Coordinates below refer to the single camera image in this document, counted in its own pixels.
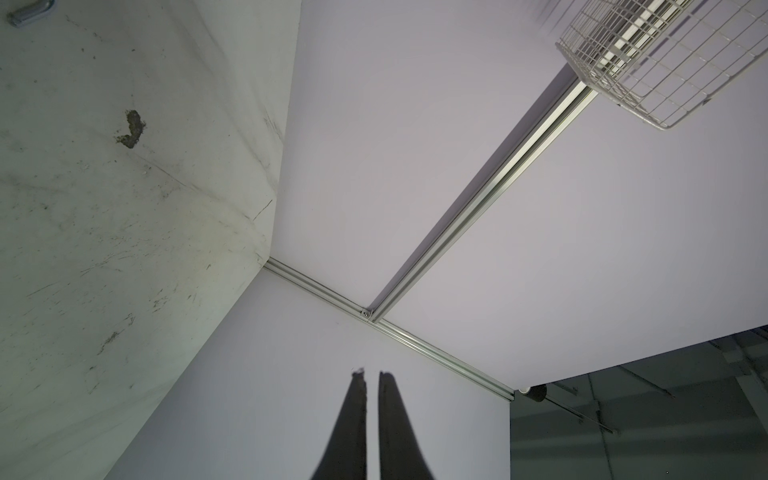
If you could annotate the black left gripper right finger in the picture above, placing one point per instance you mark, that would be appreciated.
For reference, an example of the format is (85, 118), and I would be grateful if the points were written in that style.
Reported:
(400, 457)

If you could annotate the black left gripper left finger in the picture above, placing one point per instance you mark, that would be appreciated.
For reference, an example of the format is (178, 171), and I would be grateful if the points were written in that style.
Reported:
(345, 456)

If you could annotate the black padlock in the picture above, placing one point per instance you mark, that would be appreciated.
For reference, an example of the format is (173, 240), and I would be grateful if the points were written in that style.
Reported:
(30, 12)

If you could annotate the black roller blind tube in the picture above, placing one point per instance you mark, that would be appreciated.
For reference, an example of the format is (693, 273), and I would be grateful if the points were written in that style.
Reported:
(539, 394)

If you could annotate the white wire basket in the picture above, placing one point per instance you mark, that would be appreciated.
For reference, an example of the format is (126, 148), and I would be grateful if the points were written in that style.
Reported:
(662, 60)

